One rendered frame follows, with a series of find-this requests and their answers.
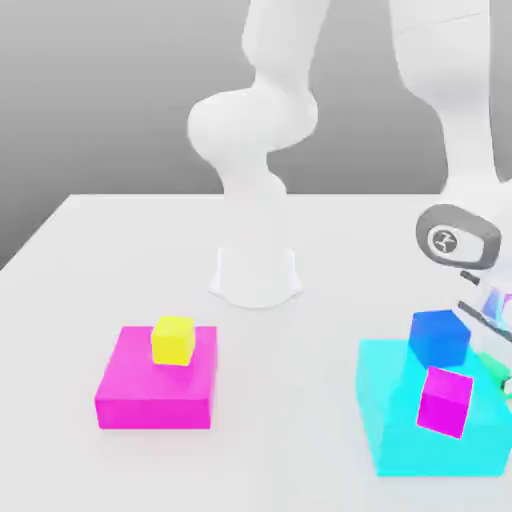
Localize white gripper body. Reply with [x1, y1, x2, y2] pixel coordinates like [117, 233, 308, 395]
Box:
[456, 299, 512, 375]

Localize small blue cube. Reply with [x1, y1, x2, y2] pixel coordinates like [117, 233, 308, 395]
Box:
[407, 308, 472, 370]

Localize small magenta cube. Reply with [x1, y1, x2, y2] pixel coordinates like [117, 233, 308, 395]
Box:
[415, 365, 475, 440]

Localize small yellow cube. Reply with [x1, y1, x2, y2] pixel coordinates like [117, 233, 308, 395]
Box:
[150, 315, 196, 368]

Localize large cyan box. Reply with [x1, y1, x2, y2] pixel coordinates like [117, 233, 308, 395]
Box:
[355, 338, 512, 478]

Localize large magenta box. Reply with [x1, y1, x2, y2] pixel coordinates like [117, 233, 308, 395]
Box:
[94, 325, 218, 431]

